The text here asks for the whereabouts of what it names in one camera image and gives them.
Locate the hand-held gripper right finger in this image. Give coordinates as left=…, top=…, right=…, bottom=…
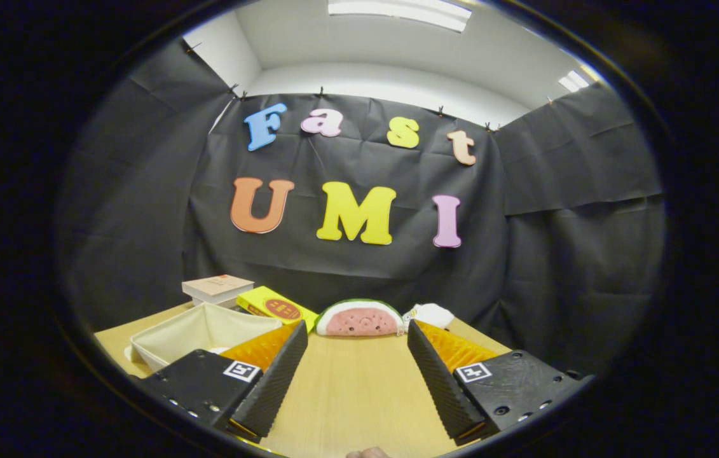
left=407, top=319, right=592, bottom=446

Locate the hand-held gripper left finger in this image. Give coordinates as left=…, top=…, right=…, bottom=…
left=134, top=320, right=309, bottom=443

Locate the beige fabric storage box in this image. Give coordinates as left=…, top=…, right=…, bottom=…
left=130, top=302, right=284, bottom=373

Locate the white plush toy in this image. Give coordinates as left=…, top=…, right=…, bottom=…
left=402, top=303, right=455, bottom=330

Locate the yellow book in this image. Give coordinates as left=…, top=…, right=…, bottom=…
left=236, top=286, right=320, bottom=333

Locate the watermelon slice plush toy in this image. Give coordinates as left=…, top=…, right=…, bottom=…
left=315, top=299, right=406, bottom=337

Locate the beige book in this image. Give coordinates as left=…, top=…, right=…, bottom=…
left=182, top=274, right=255, bottom=309

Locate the small ceiling light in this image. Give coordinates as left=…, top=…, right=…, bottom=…
left=558, top=69, right=591, bottom=93

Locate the long ceiling light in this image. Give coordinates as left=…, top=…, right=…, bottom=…
left=327, top=0, right=473, bottom=32

